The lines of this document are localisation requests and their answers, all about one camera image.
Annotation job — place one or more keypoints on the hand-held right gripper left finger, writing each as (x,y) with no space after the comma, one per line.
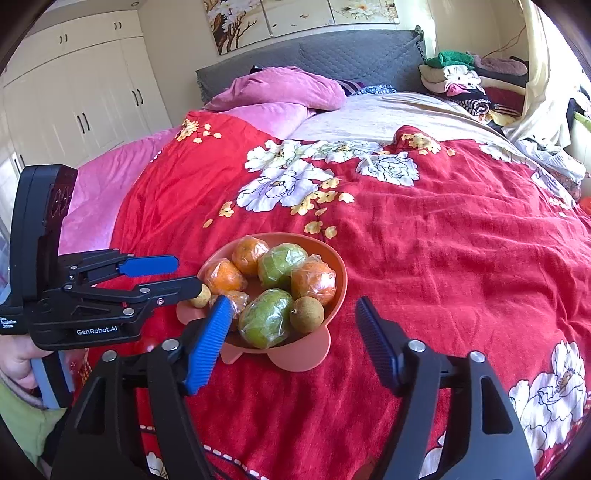
(210,344)

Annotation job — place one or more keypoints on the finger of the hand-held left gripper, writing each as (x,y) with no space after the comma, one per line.
(152,264)
(180,287)

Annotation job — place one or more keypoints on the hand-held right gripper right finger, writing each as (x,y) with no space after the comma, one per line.
(376,339)

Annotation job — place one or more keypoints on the brown longan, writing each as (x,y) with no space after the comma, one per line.
(202,296)
(307,314)

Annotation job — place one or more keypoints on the orange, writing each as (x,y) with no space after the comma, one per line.
(249,255)
(224,277)
(241,302)
(314,282)

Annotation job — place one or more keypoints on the green fruit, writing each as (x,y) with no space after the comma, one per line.
(265,318)
(281,265)

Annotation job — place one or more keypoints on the pink plastic bowl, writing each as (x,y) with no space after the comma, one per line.
(295,355)

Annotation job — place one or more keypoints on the person's left forearm green sleeve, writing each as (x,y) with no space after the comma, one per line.
(23,424)

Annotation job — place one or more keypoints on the person's left hand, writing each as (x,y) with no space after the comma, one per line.
(16,360)

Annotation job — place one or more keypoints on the red floral blanket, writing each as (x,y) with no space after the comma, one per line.
(438,277)

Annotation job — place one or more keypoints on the pink blanket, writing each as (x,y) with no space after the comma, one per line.
(101,184)

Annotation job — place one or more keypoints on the cream wardrobe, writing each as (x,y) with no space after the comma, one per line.
(83,83)

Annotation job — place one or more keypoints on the pink pillow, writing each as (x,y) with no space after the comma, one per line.
(281,87)

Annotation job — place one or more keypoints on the beige bed sheet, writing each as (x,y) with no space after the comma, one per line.
(392,115)

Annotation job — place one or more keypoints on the dark patterned pillow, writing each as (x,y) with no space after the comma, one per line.
(364,87)

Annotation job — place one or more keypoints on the pile of folded clothes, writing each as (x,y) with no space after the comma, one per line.
(466,83)

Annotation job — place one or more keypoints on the grey quilted headboard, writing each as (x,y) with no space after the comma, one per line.
(360,60)

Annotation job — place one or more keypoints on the cream curtain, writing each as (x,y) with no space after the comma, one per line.
(549,92)

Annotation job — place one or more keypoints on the floral wall painting panel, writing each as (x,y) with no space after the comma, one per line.
(235,23)
(364,9)
(300,14)

